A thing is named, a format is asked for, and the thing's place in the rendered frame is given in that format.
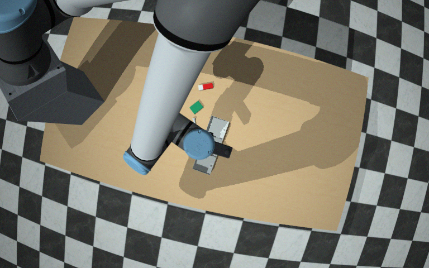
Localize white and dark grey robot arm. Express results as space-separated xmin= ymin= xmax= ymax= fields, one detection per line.
xmin=0 ymin=0 xmax=260 ymax=175

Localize green rectangular block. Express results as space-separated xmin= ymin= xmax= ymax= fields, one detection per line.
xmin=189 ymin=101 xmax=203 ymax=114

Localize red and white eraser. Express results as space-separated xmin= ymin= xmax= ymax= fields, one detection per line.
xmin=198 ymin=83 xmax=213 ymax=90

